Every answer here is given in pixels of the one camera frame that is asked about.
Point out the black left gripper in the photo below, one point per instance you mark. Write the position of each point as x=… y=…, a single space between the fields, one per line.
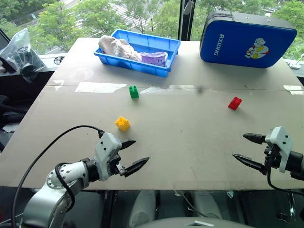
x=114 y=165

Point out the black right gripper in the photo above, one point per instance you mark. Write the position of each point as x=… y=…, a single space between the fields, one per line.
x=270 y=156

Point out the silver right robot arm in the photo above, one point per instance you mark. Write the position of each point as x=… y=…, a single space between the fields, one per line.
x=295 y=164

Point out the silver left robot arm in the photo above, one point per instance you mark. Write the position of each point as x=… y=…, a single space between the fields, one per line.
x=57 y=192

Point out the yellow toy brick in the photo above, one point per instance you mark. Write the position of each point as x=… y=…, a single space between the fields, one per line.
x=122 y=123

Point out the red toy brick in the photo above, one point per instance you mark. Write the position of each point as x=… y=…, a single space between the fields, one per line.
x=235 y=103

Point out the green toy brick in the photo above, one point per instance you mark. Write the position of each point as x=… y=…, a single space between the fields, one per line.
x=134 y=92

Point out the grey robot torso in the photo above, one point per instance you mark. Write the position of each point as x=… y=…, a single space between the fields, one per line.
x=190 y=223

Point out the blue plastic bin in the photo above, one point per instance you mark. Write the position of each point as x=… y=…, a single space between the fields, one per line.
x=142 y=64

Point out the white suction cup holder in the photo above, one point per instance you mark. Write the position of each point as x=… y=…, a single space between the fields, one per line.
x=295 y=64

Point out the purple cloth item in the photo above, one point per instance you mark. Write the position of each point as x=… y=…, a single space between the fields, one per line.
x=154 y=58

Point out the white crumpled cloth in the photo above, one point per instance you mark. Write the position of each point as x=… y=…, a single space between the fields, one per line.
x=118 y=47

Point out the blue cartoon print case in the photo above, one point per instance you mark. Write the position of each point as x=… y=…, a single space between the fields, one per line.
x=247 y=40

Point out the clear bag with black part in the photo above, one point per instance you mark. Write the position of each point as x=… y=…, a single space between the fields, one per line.
x=22 y=57

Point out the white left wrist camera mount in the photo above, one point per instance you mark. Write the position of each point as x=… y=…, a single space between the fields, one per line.
x=106 y=149

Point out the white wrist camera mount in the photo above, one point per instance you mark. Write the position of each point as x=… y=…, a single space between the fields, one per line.
x=106 y=149
x=280 y=145

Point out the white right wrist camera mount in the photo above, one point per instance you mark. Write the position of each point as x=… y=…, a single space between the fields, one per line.
x=280 y=145

